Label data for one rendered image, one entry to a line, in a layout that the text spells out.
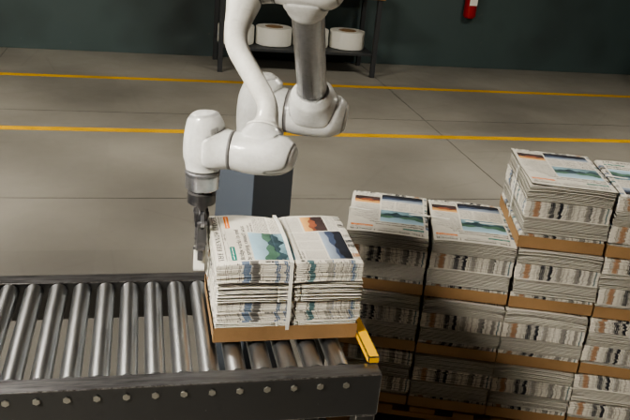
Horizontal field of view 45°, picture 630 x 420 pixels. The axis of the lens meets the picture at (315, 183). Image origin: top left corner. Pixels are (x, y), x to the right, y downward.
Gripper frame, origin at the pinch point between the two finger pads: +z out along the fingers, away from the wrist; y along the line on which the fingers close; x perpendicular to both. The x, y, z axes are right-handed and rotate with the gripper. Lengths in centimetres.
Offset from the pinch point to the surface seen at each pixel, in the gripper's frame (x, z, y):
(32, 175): 85, 93, 304
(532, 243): -113, 7, 22
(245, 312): -10.1, 4.1, -22.2
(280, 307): -19.1, 2.8, -22.2
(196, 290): 0.0, 13.2, 5.9
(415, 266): -77, 22, 34
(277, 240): -19.5, -9.8, -9.7
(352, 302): -37.6, 2.0, -22.3
